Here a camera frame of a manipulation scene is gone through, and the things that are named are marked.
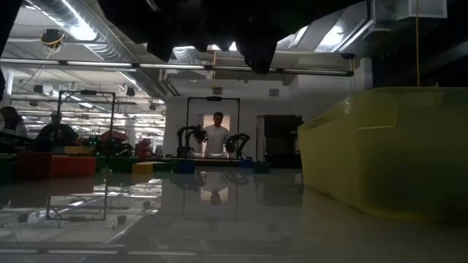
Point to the slanted ceiling light panel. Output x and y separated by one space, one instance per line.
296 36
332 36

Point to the small red studded brick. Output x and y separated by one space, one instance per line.
33 166

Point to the black gantry frame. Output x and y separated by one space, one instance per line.
87 92
213 98

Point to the white ceiling box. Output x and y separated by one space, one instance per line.
395 9

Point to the dull yellow box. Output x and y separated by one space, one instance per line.
75 150

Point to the yellow plastic bin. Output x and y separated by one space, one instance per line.
384 153

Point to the person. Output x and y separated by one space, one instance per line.
216 140
11 128
58 133

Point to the black wall screen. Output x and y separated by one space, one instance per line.
283 126

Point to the neighbour station robot arm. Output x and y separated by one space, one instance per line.
190 137
237 142

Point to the long horizontal light bar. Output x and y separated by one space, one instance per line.
311 71

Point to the black ceiling spotlight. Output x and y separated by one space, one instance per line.
153 106
38 88
130 91

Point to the large spiral air duct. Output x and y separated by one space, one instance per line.
51 7

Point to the small yellow block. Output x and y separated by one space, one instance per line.
142 168

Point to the green block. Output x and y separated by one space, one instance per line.
120 165
162 167

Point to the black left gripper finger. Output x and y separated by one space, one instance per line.
261 58

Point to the dark shelf unit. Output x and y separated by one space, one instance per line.
281 149

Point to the blue block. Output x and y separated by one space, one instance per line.
246 164
183 166

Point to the square wall vent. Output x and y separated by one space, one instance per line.
217 91
274 92

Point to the small red machine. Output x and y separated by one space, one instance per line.
143 148

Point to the green studded brick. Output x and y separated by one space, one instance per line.
262 167

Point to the large red studded brick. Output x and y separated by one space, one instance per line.
73 166

